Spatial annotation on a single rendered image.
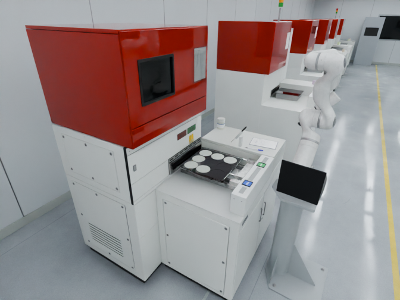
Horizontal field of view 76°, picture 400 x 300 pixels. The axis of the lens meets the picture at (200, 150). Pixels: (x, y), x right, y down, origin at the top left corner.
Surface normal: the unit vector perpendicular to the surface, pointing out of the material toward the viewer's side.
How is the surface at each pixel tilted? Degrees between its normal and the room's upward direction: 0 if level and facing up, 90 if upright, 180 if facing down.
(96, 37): 90
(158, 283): 0
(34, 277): 0
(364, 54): 90
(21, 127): 90
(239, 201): 90
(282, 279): 0
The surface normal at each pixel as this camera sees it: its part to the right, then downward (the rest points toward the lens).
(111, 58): -0.51, 0.39
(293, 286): 0.01, -0.88
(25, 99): 0.86, 0.25
